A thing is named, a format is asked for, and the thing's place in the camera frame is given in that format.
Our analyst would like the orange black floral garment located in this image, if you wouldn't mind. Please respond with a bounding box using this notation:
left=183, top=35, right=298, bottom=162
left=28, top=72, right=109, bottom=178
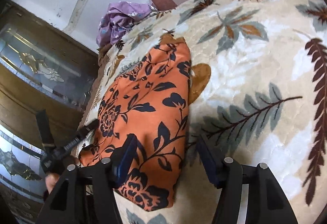
left=79, top=38, right=191, bottom=211

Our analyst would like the person's left hand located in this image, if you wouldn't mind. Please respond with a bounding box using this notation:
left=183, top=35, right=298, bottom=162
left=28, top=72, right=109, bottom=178
left=45, top=173, right=60, bottom=194

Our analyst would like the brown wooden glass door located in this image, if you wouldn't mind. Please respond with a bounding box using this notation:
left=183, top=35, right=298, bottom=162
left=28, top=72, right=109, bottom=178
left=1, top=2, right=97, bottom=223

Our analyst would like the cream leaf-pattern fleece blanket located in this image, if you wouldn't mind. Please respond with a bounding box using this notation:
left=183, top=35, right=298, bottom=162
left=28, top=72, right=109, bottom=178
left=84, top=0, right=326, bottom=223

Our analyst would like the purple floral crumpled cloth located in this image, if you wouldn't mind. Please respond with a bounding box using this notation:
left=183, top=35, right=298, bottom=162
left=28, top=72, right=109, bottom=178
left=96, top=1, right=153, bottom=48

